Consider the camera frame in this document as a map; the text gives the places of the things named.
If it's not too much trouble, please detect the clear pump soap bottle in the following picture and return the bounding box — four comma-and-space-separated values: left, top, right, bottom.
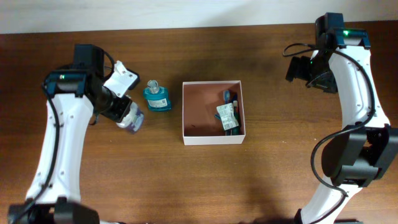
116, 102, 144, 134

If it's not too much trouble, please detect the teal mouthwash bottle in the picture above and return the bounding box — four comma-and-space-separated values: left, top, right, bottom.
143, 80, 172, 112

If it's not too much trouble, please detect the green white packet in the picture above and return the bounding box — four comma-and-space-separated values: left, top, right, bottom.
216, 103, 239, 131

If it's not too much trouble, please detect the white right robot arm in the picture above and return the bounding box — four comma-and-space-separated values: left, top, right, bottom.
286, 25, 397, 223

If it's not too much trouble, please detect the white cardboard box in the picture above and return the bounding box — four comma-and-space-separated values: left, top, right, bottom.
182, 80, 246, 146

